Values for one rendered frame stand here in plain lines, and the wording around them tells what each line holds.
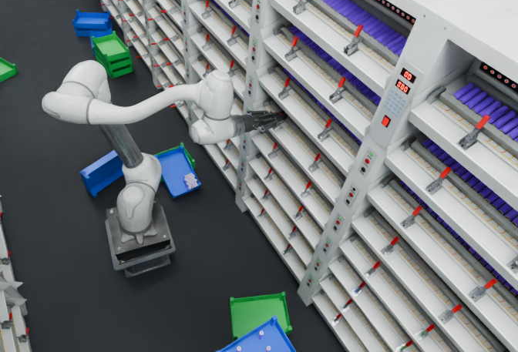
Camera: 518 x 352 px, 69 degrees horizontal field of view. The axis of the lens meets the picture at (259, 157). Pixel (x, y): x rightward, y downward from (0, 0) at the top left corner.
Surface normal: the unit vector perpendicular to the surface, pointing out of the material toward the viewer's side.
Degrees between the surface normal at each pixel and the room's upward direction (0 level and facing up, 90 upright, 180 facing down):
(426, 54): 90
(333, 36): 19
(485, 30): 0
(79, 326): 0
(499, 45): 0
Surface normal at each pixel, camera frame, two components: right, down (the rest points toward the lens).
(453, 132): -0.18, -0.51
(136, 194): 0.15, -0.58
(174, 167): 0.29, -0.36
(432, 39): -0.84, 0.35
